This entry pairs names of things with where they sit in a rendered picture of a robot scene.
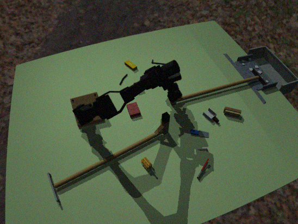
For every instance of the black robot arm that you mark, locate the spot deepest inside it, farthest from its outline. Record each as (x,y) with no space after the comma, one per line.
(103,106)

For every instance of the blue-handled knife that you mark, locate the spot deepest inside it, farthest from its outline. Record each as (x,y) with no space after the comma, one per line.
(200,133)

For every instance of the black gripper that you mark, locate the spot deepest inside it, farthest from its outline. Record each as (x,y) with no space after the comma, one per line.
(174,92)

